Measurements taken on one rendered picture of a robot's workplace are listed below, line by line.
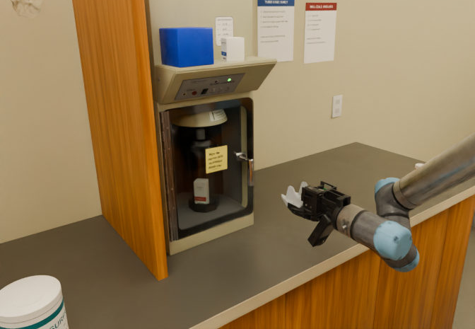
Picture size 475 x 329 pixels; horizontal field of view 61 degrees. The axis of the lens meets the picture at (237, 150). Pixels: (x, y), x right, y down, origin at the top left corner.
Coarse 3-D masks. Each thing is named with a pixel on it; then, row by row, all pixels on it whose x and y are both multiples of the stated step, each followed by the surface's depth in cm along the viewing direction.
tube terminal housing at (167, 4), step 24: (144, 0) 100; (168, 0) 101; (192, 0) 105; (216, 0) 109; (240, 0) 113; (168, 24) 103; (192, 24) 107; (240, 24) 115; (216, 48) 113; (216, 96) 117; (240, 96) 122; (168, 240) 120; (192, 240) 125
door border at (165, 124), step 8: (168, 112) 108; (168, 120) 108; (168, 128) 109; (168, 136) 109; (168, 144) 110; (168, 152) 111; (168, 160) 111; (168, 168) 112; (168, 176) 113; (168, 184) 113; (168, 200) 114; (168, 216) 116; (176, 216) 118; (176, 224) 118; (176, 232) 119
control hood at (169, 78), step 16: (160, 64) 103; (224, 64) 102; (240, 64) 105; (256, 64) 108; (272, 64) 112; (160, 80) 102; (176, 80) 97; (256, 80) 116; (160, 96) 104; (208, 96) 112
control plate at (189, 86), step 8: (184, 80) 99; (192, 80) 101; (200, 80) 102; (208, 80) 104; (224, 80) 107; (232, 80) 109; (240, 80) 111; (184, 88) 102; (192, 88) 104; (200, 88) 106; (216, 88) 110; (224, 88) 112; (232, 88) 114; (176, 96) 104; (184, 96) 106; (192, 96) 108; (200, 96) 109
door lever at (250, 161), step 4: (240, 156) 126; (244, 156) 126; (240, 160) 126; (244, 160) 125; (248, 160) 123; (252, 160) 123; (248, 164) 123; (252, 164) 123; (248, 168) 124; (252, 168) 124; (248, 172) 124; (252, 172) 124; (248, 176) 124; (252, 176) 124; (248, 180) 125; (252, 180) 125; (248, 184) 125; (252, 184) 125
